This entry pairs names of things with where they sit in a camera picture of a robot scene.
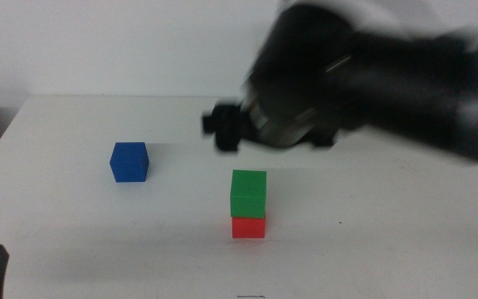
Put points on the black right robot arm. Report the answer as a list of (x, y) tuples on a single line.
[(409, 91)]

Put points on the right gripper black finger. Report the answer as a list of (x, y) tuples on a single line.
[(324, 143), (227, 143)]

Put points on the red cube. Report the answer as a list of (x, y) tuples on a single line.
[(247, 228)]

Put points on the green cube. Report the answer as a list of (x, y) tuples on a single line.
[(247, 195)]

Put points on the blue cube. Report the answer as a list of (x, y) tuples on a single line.
[(129, 164)]

